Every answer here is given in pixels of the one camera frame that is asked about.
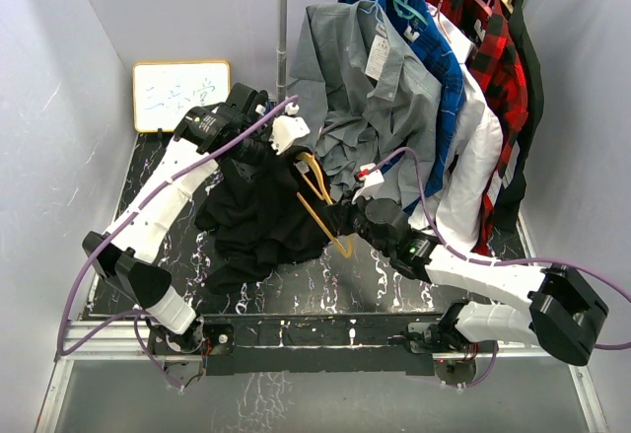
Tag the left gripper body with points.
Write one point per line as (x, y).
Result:
(255, 154)

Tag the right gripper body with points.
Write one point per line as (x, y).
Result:
(353, 220)

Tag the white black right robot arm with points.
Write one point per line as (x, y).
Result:
(553, 307)

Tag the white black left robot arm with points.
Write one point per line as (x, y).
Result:
(124, 254)

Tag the white shirt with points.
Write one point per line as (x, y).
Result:
(472, 158)

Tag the grey shirt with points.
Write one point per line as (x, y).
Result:
(364, 93)

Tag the pink hanger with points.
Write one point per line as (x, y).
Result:
(452, 10)

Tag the red black plaid shirt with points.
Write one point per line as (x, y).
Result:
(498, 70)

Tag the black hanging jacket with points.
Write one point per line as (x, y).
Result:
(514, 182)

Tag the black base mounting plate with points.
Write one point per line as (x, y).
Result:
(342, 343)

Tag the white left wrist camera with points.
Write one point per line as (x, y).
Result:
(287, 128)

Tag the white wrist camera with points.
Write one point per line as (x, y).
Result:
(287, 128)
(370, 180)

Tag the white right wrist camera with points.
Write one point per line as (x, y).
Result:
(370, 180)

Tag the whiteboard with yellow frame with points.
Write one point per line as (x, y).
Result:
(164, 91)

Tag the aluminium frame rail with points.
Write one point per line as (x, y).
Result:
(109, 385)

